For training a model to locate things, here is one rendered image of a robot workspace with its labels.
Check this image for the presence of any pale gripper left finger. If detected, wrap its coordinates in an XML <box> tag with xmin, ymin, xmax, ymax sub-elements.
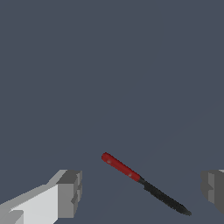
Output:
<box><xmin>0</xmin><ymin>169</ymin><xmax>83</xmax><ymax>224</ymax></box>

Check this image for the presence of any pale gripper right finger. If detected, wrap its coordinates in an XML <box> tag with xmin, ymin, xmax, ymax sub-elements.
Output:
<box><xmin>200</xmin><ymin>169</ymin><xmax>224</xmax><ymax>215</ymax></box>

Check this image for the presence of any red-handled black-bladed knife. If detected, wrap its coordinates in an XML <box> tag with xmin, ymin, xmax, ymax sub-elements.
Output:
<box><xmin>101</xmin><ymin>151</ymin><xmax>193</xmax><ymax>217</ymax></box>

